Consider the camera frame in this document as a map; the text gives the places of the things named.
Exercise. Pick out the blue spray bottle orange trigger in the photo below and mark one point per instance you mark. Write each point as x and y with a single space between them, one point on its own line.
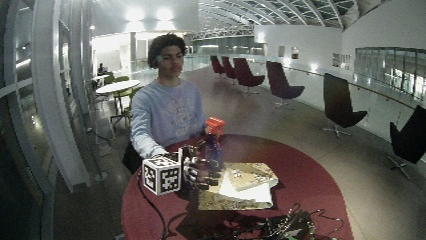
214 146

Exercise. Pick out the patterned beige placemat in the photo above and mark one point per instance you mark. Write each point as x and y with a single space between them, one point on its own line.
222 201

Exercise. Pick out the patterned beige box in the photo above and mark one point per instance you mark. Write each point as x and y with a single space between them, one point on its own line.
251 175

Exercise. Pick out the white marker cube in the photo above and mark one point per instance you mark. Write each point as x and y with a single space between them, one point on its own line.
162 175

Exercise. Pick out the white paper sheet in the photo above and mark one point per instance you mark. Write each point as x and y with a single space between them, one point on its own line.
247 193

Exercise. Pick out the the person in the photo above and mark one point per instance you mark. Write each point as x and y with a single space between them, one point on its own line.
167 113

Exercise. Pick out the green chair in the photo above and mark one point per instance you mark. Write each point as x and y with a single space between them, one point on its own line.
122 115
124 93
120 79

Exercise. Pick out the dark red swivel chair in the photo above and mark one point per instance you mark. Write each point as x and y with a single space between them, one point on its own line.
216 66
228 68
282 83
247 75

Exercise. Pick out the white round table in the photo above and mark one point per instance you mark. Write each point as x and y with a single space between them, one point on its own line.
116 87

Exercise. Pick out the black swivel chair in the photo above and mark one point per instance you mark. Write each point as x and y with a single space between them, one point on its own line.
411 136
340 106

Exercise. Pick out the white curved column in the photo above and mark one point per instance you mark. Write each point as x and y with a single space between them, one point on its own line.
61 93

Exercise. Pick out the glass window panel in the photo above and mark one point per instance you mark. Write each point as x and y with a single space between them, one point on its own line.
391 71

